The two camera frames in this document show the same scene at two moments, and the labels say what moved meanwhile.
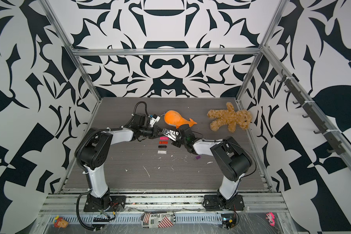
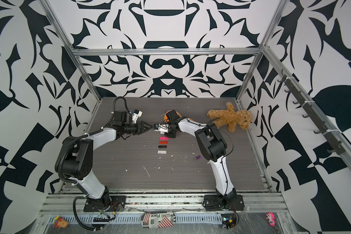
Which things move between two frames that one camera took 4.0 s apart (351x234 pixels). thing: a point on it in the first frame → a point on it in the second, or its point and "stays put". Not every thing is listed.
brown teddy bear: [232, 118] stays put
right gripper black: [175, 144] → [171, 135]
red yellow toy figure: [59, 222] stays put
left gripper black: [157, 130] → [143, 130]
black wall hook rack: [335, 146] stays put
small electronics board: [228, 220] stays put
